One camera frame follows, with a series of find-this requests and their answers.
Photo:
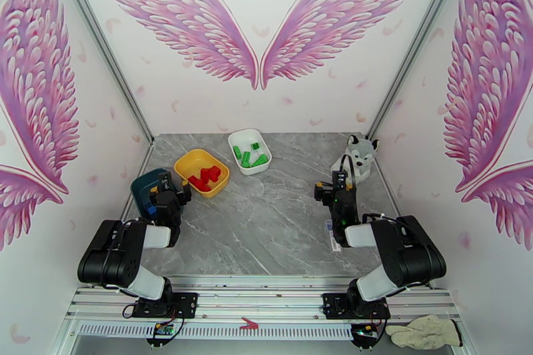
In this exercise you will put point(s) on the dark teal plastic tub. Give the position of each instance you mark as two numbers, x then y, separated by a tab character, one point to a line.
141	189

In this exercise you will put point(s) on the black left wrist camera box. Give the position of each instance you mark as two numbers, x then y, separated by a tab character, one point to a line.
166	181

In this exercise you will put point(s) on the grey white husky plush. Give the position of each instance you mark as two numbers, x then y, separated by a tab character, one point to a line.
362	150

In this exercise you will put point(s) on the green long lego brick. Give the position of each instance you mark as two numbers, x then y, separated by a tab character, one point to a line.
237	152
259	161
246	157

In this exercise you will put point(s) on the aluminium frame post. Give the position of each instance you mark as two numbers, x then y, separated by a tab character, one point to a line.
413	54
109	54

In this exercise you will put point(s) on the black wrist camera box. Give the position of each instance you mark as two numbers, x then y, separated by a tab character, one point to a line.
339	181
166	181

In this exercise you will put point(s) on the blue two-by-four lego brick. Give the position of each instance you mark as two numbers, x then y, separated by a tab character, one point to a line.
152	211

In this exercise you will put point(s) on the red long lego brick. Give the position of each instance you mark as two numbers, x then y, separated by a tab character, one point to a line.
194	181
204	177
206	187

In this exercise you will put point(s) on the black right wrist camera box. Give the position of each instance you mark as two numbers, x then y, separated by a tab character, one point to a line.
339	181

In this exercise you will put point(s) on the yellow plastic tub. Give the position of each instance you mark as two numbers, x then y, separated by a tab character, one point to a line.
189	164

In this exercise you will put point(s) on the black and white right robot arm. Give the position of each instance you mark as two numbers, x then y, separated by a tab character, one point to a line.
412	258

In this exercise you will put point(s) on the white work glove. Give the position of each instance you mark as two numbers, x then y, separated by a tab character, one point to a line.
424	331

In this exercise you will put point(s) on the red clip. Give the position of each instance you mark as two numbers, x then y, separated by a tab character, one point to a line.
249	323

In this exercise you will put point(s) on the aluminium mounting rail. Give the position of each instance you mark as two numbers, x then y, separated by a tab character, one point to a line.
258	299

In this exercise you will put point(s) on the white plastic tub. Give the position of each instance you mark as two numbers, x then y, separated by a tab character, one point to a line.
245	139

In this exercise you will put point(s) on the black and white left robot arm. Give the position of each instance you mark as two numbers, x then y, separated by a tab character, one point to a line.
108	258

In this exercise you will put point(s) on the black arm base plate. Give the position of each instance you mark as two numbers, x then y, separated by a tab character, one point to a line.
185	304
333	306

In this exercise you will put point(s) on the small circuit board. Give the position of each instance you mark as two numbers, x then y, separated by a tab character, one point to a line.
164	329
364	330

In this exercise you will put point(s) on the red curved lego brick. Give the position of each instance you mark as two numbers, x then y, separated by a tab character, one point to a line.
216	175

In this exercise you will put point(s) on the clear small plastic case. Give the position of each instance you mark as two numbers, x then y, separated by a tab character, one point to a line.
333	237

